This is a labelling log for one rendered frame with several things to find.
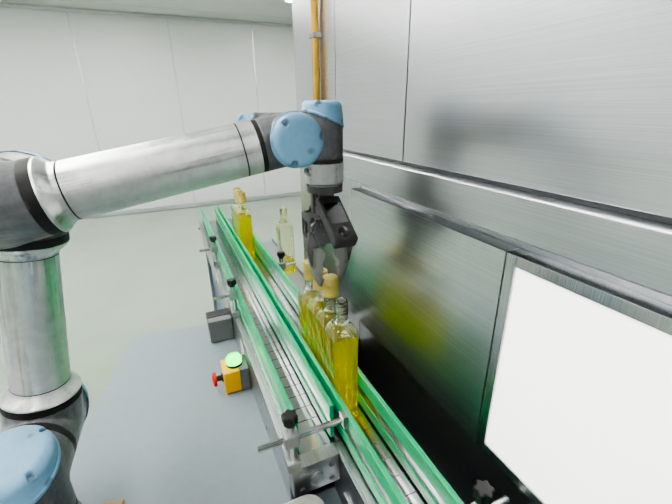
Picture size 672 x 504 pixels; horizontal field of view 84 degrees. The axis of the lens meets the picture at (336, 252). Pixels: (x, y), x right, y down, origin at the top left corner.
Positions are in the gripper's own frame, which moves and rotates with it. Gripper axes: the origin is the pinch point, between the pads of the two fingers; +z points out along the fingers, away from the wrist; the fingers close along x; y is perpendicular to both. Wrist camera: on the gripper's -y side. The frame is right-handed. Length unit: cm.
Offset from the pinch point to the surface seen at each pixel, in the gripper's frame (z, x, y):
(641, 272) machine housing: -19, -14, -47
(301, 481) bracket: 30.8, 13.7, -18.5
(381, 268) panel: -0.9, -11.7, -1.0
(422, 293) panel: -1.8, -12.2, -15.7
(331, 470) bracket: 31.2, 7.6, -18.3
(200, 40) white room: -125, -29, 581
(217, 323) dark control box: 34, 22, 49
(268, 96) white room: -49, -124, 583
